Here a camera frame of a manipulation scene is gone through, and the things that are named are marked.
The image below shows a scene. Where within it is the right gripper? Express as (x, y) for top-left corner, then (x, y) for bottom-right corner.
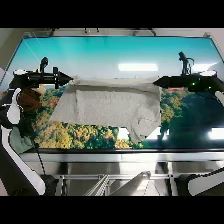
(165, 75), (194, 90)

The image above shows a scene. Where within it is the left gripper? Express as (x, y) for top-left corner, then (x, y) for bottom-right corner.
(32, 66), (62, 90)

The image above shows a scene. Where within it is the grey T-shirt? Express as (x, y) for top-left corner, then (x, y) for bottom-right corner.
(50, 75), (163, 144)

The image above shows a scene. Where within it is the brown garment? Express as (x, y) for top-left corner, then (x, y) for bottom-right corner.
(16, 87), (44, 113)

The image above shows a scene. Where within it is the dark green garment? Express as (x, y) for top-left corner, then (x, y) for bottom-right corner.
(17, 110), (38, 138)

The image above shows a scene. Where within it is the pale grey garment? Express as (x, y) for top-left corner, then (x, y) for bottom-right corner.
(9, 127), (36, 155)

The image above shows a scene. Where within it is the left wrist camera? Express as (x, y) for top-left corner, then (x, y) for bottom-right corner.
(39, 56), (50, 74)

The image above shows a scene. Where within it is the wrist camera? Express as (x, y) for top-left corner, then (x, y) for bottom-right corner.
(177, 51), (196, 76)
(39, 56), (50, 74)

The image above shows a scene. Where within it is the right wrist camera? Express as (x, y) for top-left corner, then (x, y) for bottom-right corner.
(177, 51), (196, 76)

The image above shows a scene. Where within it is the black cable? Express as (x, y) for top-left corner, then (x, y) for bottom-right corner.
(33, 142), (48, 178)

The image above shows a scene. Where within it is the silver frame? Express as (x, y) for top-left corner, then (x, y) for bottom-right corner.
(19, 150), (224, 197)

